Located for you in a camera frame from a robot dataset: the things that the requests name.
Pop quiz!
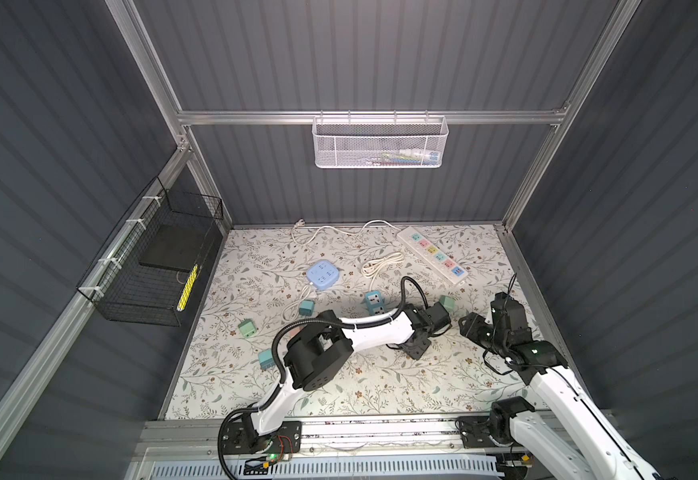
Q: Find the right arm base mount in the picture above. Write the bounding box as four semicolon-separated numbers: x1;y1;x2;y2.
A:
455;415;519;448

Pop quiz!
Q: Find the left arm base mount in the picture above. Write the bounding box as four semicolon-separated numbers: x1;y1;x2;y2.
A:
217;420;303;455

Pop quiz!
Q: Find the black corrugated cable conduit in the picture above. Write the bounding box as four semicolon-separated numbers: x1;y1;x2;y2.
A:
216;276;431;480

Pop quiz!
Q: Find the coiled white cable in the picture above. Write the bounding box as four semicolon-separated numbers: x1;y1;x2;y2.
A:
360;251;407;283

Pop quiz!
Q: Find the light blue round power strip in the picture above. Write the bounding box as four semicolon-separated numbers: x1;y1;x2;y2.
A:
306;260;340;291

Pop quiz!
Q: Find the black wire side basket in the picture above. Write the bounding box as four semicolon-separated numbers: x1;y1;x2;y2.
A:
78;180;224;327

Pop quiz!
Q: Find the green plug adapter cube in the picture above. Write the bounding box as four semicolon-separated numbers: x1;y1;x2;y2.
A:
238;319;258;338
438;295;456;314

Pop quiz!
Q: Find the long white power strip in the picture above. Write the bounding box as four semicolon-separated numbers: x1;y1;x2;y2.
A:
396;227;468;285

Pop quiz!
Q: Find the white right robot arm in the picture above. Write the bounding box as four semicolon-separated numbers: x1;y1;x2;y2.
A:
458;292;662;479

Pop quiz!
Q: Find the white power strip cable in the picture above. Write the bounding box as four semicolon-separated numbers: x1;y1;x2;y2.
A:
282;218;401;322

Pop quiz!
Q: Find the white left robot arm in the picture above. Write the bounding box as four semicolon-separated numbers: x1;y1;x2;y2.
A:
243;303;451;437

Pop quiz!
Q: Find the teal blue power strip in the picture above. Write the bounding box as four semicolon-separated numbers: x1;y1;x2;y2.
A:
364;290;386;316

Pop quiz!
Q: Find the yellow marker in basket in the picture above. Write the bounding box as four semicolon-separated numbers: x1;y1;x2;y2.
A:
176;264;200;312

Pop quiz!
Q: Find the teal plug adapter cube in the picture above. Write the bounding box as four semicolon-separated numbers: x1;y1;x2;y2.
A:
258;349;275;371
298;299;315;317

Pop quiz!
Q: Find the white wire wall basket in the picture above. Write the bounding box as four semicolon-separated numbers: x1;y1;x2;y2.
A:
311;115;449;169

